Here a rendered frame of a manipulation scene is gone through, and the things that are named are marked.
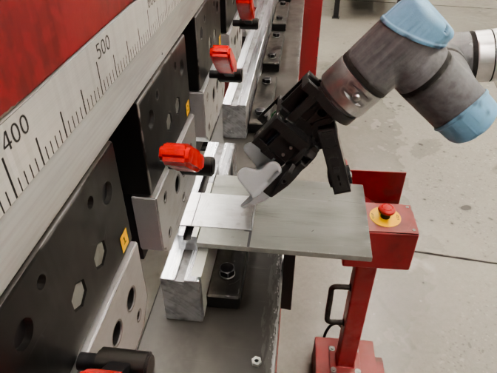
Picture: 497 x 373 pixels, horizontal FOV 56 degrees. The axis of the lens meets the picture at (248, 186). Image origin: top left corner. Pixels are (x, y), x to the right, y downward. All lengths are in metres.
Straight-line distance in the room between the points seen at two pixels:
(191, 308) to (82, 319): 0.47
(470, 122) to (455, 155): 2.35
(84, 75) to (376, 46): 0.39
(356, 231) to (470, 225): 1.76
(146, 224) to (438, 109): 0.39
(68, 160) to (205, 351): 0.53
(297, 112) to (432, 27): 0.19
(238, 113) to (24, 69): 0.96
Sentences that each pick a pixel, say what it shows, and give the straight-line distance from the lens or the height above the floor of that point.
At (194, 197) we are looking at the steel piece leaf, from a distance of 0.80.
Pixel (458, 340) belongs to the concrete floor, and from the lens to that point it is 1.98.
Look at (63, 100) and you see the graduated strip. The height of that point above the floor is 1.39.
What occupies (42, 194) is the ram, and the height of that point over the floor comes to 1.36.
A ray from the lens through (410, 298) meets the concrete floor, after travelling 2.04.
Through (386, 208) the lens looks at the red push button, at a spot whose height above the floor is 0.81.
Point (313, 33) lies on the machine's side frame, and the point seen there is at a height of 0.57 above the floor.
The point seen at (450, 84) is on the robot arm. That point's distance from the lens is 0.62.
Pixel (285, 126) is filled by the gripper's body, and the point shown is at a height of 1.19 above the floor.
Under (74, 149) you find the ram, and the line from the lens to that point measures 0.27.
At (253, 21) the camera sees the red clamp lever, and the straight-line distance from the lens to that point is 0.77.
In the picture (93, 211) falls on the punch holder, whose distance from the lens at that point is 0.29.
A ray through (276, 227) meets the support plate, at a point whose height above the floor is 1.00.
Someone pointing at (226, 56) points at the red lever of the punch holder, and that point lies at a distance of 0.51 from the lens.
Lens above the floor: 1.49
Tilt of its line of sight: 37 degrees down
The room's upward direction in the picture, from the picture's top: straight up
